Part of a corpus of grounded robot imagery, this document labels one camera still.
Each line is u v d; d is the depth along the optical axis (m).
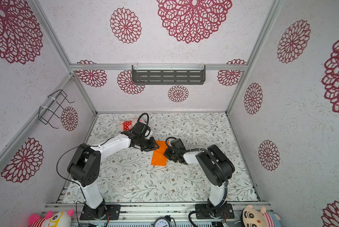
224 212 0.72
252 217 0.65
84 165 0.49
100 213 0.65
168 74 0.94
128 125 1.03
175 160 0.88
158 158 0.93
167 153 0.86
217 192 0.56
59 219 0.66
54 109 0.78
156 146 0.87
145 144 0.79
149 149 0.83
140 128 0.74
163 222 0.69
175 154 0.76
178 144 0.78
